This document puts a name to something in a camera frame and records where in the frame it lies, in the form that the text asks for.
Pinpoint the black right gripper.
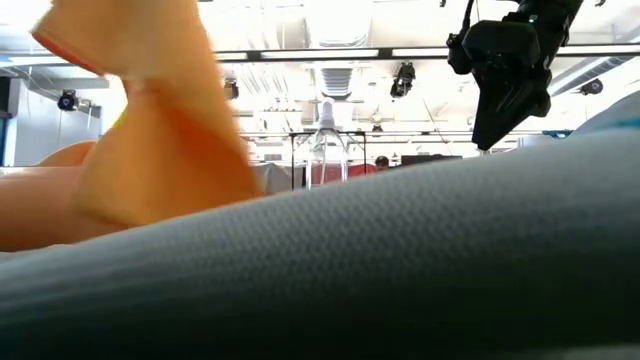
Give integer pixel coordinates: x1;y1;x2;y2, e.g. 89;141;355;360
447;20;554;151

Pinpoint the orange microfiber towel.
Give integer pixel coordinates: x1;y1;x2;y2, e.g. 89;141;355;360
0;0;260;253

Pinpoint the black monitor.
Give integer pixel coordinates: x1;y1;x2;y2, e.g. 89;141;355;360
399;154;464;169

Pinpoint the red cloth cover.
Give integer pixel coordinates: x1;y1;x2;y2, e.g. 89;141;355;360
304;163;377;186

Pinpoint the clear spray bottle white nozzle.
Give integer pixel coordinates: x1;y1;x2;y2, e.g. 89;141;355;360
305;97;350;190

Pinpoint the black metal rack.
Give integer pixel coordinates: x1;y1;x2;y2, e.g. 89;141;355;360
290;131;367;191

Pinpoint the black overhead frame beam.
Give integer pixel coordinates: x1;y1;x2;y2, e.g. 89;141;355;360
214;45;640;62

